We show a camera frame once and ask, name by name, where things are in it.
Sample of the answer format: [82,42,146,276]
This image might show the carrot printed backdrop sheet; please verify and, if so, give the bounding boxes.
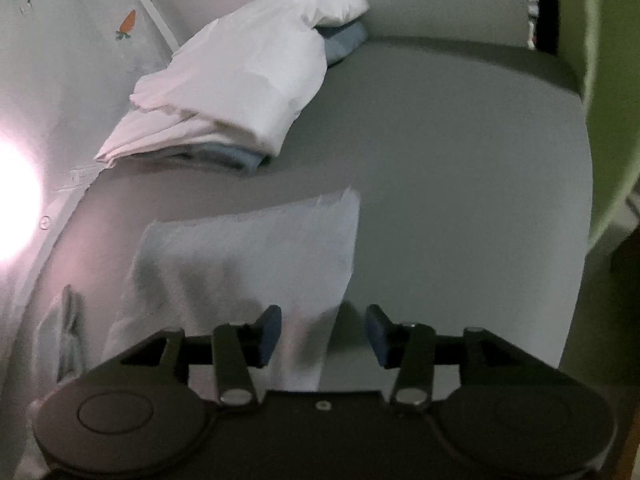
[0,0,179,311]

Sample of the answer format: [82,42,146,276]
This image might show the folded white garment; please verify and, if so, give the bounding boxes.
[94,0,371,167]

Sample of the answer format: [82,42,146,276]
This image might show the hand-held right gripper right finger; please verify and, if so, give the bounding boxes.
[365,303,557,410]

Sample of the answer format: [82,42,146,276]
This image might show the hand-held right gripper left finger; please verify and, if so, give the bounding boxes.
[90,304,282,407]

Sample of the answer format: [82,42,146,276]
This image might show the folded blue garment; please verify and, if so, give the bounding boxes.
[185,21,369,177]

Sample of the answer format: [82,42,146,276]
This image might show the light grey garment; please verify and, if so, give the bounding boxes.
[102,186,362,395]

